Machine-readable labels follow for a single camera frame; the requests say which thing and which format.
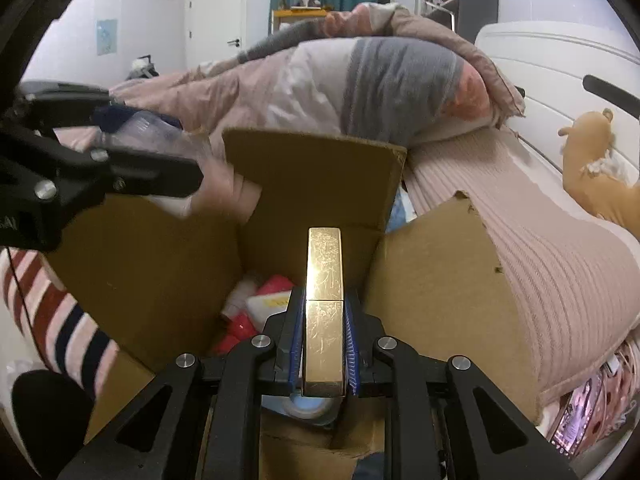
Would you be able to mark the pink ribbed pillow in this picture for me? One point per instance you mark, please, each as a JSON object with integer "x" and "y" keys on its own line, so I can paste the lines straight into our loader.
{"x": 540, "y": 260}

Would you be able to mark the blue wall poster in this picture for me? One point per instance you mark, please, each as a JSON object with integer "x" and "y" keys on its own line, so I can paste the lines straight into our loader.
{"x": 106, "y": 36}

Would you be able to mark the white bed headboard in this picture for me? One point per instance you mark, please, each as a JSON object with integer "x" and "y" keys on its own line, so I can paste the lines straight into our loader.
{"x": 540, "y": 60}

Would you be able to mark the white cream case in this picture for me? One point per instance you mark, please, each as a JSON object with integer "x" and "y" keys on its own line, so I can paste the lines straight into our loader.
{"x": 267, "y": 305}

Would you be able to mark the small white bottle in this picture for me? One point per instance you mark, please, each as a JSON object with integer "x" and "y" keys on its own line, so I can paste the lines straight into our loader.
{"x": 240, "y": 292}

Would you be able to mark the floral patterned bag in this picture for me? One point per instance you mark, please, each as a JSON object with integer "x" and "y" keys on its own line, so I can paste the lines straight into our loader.
{"x": 585, "y": 410}

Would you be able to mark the cardboard box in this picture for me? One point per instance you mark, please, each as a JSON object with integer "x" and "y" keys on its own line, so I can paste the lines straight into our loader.
{"x": 150, "y": 270}

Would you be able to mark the pink grey striped duvet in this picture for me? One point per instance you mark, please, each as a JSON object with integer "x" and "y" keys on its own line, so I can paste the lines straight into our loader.
{"x": 310, "y": 85}

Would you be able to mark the brown plush toy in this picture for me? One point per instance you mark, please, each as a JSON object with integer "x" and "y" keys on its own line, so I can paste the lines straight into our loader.
{"x": 595, "y": 160}

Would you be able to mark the white door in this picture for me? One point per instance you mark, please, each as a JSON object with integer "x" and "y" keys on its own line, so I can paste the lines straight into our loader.
{"x": 212, "y": 15}

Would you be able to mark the clear bottle with beige cap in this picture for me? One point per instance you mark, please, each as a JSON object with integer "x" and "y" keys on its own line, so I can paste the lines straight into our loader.
{"x": 150, "y": 132}

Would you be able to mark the gold rectangular bar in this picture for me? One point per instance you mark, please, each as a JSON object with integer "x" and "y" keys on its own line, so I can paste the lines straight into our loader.
{"x": 324, "y": 285}

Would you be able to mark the yellow shelf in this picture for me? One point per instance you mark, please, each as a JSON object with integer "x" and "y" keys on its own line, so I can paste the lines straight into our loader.
{"x": 300, "y": 12}

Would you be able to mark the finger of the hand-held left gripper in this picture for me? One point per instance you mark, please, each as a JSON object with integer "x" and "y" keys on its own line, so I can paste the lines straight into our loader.
{"x": 150, "y": 175}
{"x": 65, "y": 97}

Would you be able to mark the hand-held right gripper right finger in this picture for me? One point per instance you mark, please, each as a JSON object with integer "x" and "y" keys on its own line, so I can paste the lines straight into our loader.
{"x": 352, "y": 345}

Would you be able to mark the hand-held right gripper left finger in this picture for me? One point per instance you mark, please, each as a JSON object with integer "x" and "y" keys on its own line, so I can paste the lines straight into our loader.
{"x": 296, "y": 340}

